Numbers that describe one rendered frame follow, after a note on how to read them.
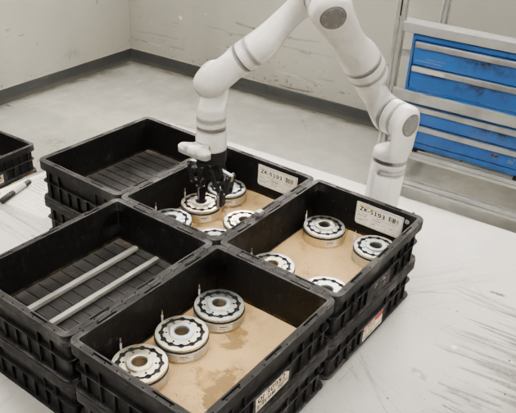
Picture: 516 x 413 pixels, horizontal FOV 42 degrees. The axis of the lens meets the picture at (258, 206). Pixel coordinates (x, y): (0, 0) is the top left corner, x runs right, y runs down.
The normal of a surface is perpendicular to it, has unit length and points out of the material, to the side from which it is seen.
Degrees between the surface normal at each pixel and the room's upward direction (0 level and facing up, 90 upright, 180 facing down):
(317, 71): 90
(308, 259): 0
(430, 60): 90
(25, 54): 90
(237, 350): 0
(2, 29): 90
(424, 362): 0
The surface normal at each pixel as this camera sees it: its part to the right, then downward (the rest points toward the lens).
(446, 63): -0.54, 0.40
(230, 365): 0.05, -0.87
